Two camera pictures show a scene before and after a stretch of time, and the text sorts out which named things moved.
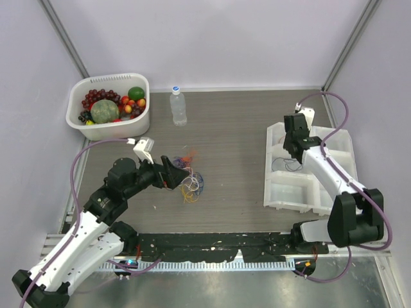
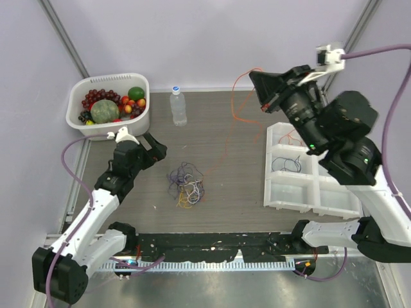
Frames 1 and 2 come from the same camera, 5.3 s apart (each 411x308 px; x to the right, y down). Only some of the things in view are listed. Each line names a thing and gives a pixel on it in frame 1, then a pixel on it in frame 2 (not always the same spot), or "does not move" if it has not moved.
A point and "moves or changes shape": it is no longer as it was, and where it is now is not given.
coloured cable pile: x=193 y=185 moves or changes shape
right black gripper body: x=286 y=140 -> x=297 y=103
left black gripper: x=177 y=174 -> x=158 y=151
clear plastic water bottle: x=177 y=103 does not move
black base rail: x=209 y=248 does not move
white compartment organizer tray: x=291 y=185 does not move
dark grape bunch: x=86 y=115 does not move
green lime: x=136 y=93 does not move
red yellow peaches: x=128 y=108 does not move
